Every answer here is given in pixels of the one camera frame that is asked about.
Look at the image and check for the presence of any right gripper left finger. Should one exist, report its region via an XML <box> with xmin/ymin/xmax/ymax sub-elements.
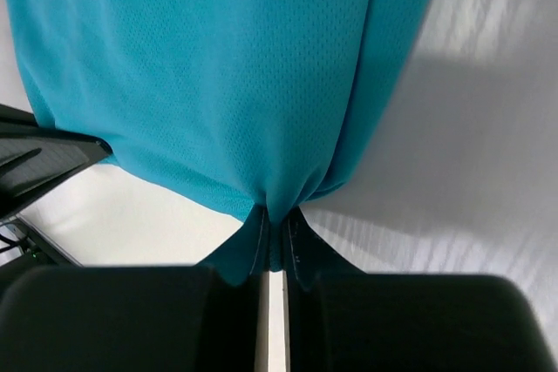
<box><xmin>198</xmin><ymin>206</ymin><xmax>269</xmax><ymax>371</ymax></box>

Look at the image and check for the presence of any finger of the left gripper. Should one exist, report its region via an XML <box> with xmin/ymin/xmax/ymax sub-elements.
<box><xmin>1</xmin><ymin>105</ymin><xmax>112</xmax><ymax>220</ymax></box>

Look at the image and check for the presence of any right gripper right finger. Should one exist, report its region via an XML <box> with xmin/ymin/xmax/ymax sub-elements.
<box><xmin>281</xmin><ymin>207</ymin><xmax>362</xmax><ymax>371</ymax></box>

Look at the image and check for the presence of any teal t shirt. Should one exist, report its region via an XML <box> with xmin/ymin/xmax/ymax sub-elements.
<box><xmin>5</xmin><ymin>0</ymin><xmax>429</xmax><ymax>272</ymax></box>

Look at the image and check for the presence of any aluminium mounting rail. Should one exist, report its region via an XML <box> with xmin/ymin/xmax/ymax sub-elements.
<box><xmin>1</xmin><ymin>217</ymin><xmax>82</xmax><ymax>267</ymax></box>

